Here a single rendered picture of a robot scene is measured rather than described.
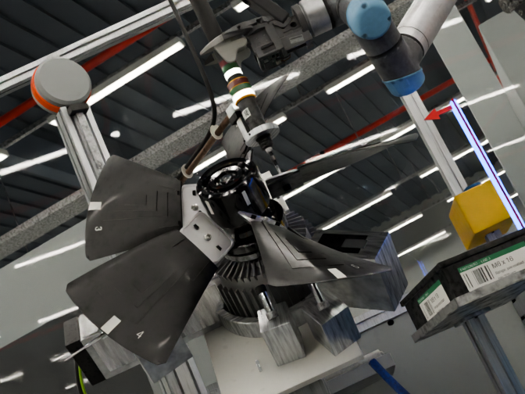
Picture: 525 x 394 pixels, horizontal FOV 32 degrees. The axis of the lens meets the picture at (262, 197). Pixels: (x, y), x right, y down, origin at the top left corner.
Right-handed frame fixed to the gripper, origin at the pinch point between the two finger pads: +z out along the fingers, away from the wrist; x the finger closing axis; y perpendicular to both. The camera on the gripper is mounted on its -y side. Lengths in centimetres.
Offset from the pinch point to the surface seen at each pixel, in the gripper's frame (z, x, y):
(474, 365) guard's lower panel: -29, 70, 72
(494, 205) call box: -41, 21, 47
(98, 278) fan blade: 33, -12, 37
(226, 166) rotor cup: 5.4, -2.1, 24.0
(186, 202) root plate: 15.4, 3.6, 25.1
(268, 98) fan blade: -7.7, 10.6, 9.7
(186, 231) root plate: 16.7, -5.6, 33.3
